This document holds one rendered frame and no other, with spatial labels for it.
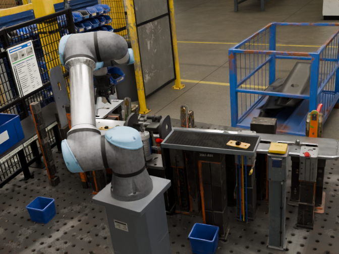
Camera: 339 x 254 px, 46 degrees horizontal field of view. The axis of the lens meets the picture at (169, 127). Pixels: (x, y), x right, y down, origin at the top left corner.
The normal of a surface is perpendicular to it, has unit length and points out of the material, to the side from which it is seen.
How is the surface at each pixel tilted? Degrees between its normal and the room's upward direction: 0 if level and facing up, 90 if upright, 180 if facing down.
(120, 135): 7
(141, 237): 90
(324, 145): 0
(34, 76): 90
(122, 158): 90
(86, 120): 47
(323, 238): 0
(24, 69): 90
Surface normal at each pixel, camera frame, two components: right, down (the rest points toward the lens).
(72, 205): -0.10, -0.90
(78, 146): -0.03, -0.39
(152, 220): 0.86, 0.13
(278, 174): -0.37, 0.42
